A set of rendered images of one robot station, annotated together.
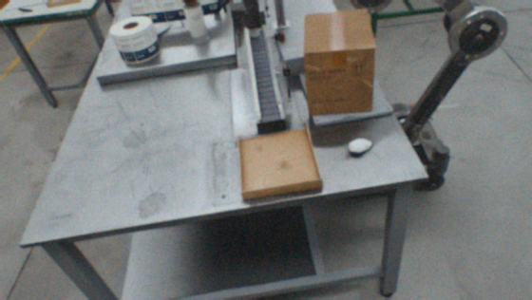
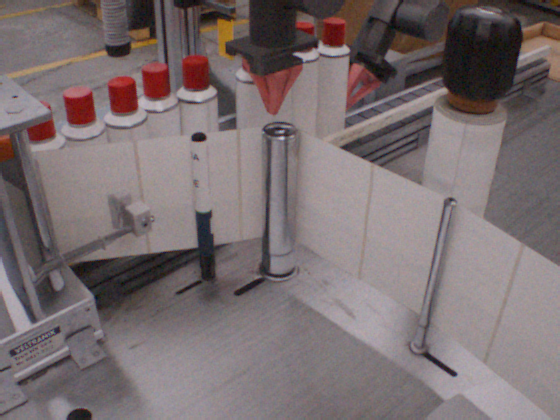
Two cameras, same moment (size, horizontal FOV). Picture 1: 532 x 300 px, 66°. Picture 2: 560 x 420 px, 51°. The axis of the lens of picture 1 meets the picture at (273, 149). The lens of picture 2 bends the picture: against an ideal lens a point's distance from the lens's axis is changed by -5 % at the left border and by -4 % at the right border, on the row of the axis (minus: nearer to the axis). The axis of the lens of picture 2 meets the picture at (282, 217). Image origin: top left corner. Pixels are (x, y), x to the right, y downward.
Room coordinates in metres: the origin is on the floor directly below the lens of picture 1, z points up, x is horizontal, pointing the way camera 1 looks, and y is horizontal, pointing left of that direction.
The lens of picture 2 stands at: (2.53, 0.60, 1.35)
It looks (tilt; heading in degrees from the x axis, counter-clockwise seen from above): 35 degrees down; 227
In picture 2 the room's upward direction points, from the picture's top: 1 degrees clockwise
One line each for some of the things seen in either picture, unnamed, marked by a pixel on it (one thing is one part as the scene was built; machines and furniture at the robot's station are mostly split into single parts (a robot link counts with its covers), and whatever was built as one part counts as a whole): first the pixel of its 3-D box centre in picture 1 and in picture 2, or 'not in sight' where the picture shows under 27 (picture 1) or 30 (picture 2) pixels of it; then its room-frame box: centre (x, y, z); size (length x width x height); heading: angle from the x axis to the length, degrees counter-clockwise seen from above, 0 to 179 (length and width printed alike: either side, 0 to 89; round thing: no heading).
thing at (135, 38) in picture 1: (136, 39); not in sight; (1.91, 0.58, 0.95); 0.20 x 0.20 x 0.14
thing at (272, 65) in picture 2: not in sight; (264, 82); (2.06, 0.06, 1.05); 0.07 x 0.07 x 0.09; 0
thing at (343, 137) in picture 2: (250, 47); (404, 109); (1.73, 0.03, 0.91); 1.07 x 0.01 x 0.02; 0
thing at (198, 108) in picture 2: not in sight; (199, 133); (2.13, 0.00, 0.98); 0.05 x 0.05 x 0.20
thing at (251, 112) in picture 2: not in sight; (254, 113); (2.04, 0.00, 0.98); 0.05 x 0.05 x 0.20
